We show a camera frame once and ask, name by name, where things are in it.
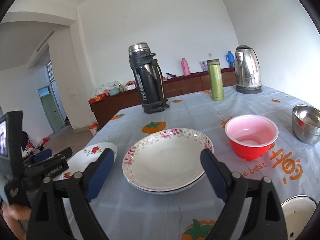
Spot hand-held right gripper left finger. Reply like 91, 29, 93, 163
27, 148, 118, 240

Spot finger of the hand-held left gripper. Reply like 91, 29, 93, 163
23, 148, 53, 164
51, 148, 73, 159

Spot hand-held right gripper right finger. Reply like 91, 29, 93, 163
200, 148, 288, 240

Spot red flower white plate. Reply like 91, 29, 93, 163
57, 142, 118, 182

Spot white enamel bowl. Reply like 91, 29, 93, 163
224, 114, 279, 160
280, 195, 318, 240

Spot blue-rimmed white plate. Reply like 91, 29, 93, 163
126, 170, 209, 195

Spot pink floral rim plate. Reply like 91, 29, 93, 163
122, 128, 214, 190

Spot stainless steel bowl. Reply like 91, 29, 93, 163
291, 104, 320, 145

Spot person's left forearm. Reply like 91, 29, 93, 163
3, 203, 32, 240

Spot green door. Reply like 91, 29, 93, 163
38, 86, 66, 133

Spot persimmon print tablecloth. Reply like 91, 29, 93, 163
57, 85, 320, 240

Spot brown wooden sideboard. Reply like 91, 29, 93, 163
88, 67, 237, 129

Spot mesh food cover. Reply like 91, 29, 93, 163
94, 80, 120, 98

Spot green thermos bottle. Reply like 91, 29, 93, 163
206, 59, 225, 101

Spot black kettle base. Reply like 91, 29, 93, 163
236, 84, 262, 95

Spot black vacuum flask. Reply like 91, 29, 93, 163
128, 42, 170, 114

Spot pink thermos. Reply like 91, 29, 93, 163
181, 58, 191, 76

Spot stainless steel electric kettle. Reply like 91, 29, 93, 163
234, 45, 262, 88

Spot fluorescent tube light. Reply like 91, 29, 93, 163
36, 31, 55, 53

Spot blue thermos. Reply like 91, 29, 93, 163
225, 51, 235, 68

